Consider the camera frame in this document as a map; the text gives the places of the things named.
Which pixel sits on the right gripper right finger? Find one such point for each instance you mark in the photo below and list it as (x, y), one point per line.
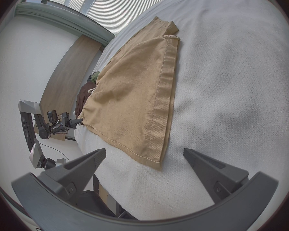
(219, 177)

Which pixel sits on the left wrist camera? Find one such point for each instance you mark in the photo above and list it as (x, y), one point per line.
(65, 115)

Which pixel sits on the tan shorts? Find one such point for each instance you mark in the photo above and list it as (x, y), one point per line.
(134, 92)

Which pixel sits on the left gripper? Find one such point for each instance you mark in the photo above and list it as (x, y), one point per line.
(62, 125)

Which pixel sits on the bed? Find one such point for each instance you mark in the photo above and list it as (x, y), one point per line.
(231, 92)

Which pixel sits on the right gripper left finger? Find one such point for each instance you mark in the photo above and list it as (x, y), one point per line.
(74, 174)

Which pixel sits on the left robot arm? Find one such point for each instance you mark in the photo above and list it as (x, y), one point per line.
(41, 126)

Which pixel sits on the pile of clothes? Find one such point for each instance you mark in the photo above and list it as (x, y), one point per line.
(83, 100)

